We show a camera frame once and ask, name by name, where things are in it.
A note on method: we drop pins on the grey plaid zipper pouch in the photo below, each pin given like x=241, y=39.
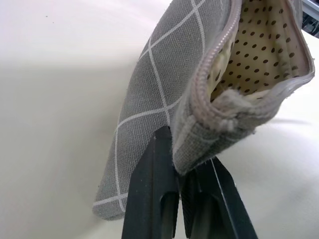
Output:
x=149, y=87

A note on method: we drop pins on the grey metal frame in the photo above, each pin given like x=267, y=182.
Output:
x=311, y=15

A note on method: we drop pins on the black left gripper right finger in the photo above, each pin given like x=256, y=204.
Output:
x=216, y=214

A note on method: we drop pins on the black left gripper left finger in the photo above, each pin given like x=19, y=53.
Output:
x=149, y=194

